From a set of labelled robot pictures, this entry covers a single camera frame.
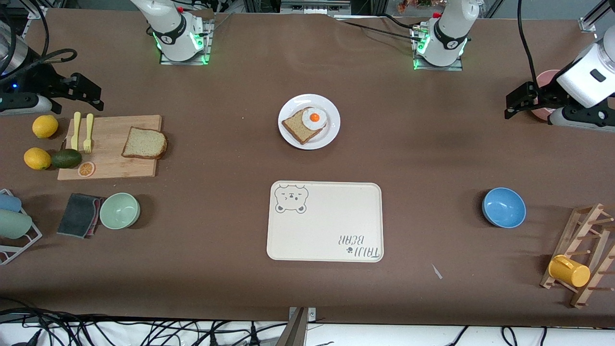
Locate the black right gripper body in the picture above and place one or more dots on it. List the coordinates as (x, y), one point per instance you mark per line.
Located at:
(42, 80)

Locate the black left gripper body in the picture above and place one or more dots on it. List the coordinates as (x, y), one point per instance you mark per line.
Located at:
(546, 94)

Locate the thick brown bread slice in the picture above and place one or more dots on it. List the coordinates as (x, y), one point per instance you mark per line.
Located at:
(144, 143)

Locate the white round plate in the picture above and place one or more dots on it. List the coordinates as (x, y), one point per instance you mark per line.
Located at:
(331, 129)

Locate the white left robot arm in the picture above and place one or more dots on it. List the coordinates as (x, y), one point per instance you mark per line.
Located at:
(449, 29)

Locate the pink bowl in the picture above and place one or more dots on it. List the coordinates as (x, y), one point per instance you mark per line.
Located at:
(545, 79)

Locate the yellow plastic knife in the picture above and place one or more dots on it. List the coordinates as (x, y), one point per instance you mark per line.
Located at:
(75, 129)

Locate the yellow plastic fork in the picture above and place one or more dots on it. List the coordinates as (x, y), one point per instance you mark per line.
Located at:
(88, 137)

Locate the yellow lemon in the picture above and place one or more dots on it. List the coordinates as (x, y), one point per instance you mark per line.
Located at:
(45, 126)
(37, 158)

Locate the dark green avocado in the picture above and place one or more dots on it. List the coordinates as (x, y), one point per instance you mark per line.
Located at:
(66, 158)

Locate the wooden cutting board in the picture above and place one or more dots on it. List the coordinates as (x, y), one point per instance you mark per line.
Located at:
(120, 163)

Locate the orange slice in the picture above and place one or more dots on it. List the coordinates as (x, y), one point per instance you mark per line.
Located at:
(86, 169)

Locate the blue bowl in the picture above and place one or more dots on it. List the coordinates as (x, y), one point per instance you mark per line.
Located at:
(504, 207)

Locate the pink cloth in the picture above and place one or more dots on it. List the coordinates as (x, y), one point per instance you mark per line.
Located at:
(98, 206)

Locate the pale green bowl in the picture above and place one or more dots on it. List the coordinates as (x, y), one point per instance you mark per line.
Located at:
(120, 210)

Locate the dark grey sponge cloth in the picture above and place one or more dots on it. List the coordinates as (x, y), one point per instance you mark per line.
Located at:
(77, 216)

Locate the light blue cup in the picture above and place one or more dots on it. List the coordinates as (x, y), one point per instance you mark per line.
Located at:
(9, 203)

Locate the pale green cup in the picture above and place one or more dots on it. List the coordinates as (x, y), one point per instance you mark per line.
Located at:
(14, 224)

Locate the wooden cup rack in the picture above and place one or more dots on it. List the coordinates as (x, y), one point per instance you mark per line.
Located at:
(584, 240)

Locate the yellow mug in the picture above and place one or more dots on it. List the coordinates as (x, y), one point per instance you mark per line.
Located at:
(569, 271)

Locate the small white paper scrap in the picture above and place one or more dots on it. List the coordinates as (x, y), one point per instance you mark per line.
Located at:
(437, 272)

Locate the fried egg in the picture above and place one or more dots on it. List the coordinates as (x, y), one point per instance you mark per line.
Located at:
(314, 117)

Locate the thin brown bread slice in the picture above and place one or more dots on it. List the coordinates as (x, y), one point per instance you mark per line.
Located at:
(297, 129)

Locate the cream bear print tray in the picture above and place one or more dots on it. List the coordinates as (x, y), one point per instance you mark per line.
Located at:
(326, 226)

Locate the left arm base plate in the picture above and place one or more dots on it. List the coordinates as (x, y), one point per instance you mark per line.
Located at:
(456, 66)

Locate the aluminium frame profile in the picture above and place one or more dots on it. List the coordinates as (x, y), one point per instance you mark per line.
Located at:
(593, 17)

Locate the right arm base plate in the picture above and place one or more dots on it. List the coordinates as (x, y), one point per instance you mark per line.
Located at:
(207, 53)

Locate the metal bracket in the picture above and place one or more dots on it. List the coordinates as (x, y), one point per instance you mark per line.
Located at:
(298, 327)

